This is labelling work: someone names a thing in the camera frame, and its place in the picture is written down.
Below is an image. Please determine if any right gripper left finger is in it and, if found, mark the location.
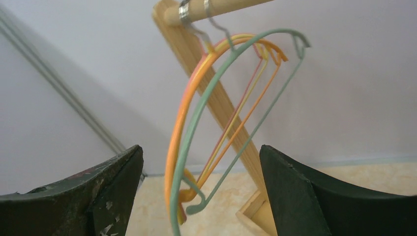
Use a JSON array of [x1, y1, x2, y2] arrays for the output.
[[0, 145, 144, 236]]

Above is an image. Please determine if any light yellow hanger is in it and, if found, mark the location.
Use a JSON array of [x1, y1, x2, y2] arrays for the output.
[[169, 34, 271, 196]]

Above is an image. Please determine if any green hanger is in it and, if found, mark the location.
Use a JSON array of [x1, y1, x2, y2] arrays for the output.
[[169, 29, 311, 236]]

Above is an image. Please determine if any pink hanger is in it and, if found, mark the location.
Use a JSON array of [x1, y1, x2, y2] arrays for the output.
[[164, 35, 265, 216]]

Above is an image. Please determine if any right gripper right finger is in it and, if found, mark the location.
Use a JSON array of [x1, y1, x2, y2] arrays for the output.
[[259, 145, 417, 236]]

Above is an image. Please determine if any orange hanger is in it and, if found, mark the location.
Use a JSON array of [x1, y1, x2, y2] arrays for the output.
[[164, 37, 289, 225]]

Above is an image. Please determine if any wooden hanger rack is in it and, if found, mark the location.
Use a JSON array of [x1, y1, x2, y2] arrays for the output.
[[152, 0, 281, 236]]

